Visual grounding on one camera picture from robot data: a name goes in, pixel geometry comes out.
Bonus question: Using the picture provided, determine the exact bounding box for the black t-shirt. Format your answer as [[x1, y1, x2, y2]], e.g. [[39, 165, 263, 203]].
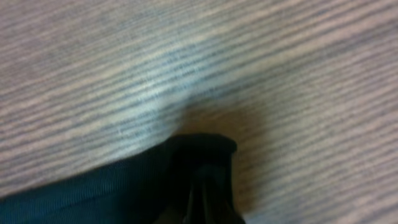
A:
[[1, 133, 243, 223]]

